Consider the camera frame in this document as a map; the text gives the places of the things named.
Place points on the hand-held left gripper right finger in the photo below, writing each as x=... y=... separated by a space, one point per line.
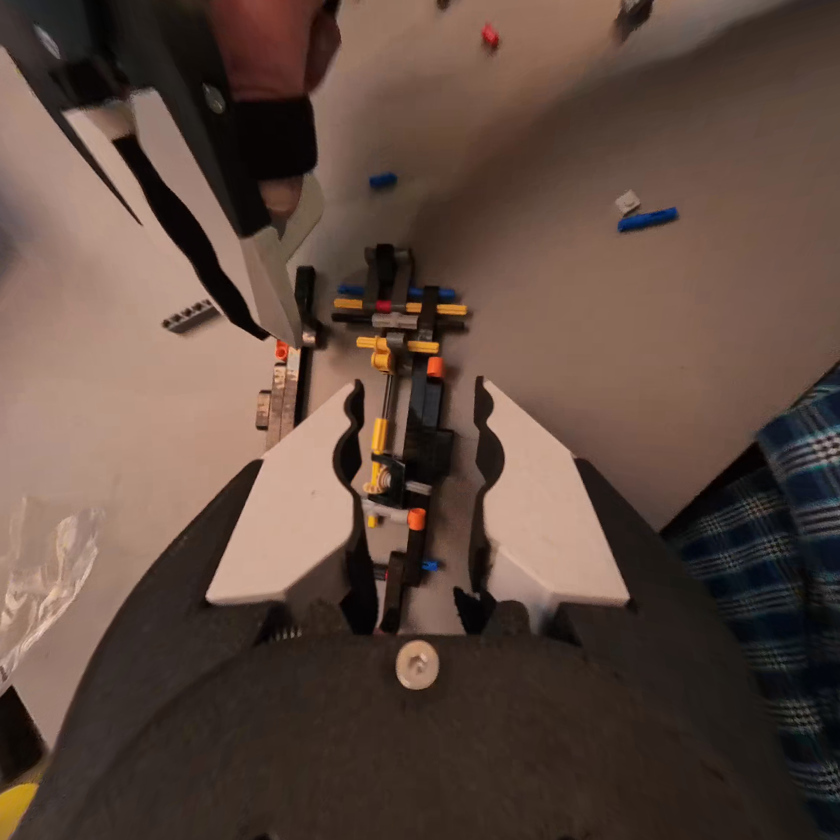
x=551 y=525

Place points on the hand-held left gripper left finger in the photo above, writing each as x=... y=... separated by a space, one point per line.
x=289 y=525

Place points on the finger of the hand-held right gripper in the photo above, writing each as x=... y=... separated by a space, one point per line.
x=197 y=164
x=98 y=124

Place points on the black lego side beam assembly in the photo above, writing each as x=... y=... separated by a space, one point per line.
x=289 y=394

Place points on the multicoloured lego chassis assembly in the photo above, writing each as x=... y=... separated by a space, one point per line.
x=426 y=420

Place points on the grey lego beam with holes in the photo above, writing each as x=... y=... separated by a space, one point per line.
x=190 y=316

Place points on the short blue lego pin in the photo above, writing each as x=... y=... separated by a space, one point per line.
x=383 y=180

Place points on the long blue lego pin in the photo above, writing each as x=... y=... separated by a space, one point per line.
x=646 y=220

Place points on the small red lego piece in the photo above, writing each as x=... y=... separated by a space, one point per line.
x=489 y=35

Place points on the small white lego piece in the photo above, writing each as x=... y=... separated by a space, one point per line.
x=628 y=202

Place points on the person's right hand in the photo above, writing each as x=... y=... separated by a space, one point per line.
x=275 y=46

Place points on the blue plaid shirt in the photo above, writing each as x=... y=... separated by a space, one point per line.
x=787 y=558

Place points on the clear plastic bag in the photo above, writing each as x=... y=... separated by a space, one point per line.
x=46 y=577

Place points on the black object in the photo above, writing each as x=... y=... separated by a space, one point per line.
x=19 y=735

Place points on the yellow object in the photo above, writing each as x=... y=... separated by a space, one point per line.
x=16 y=810

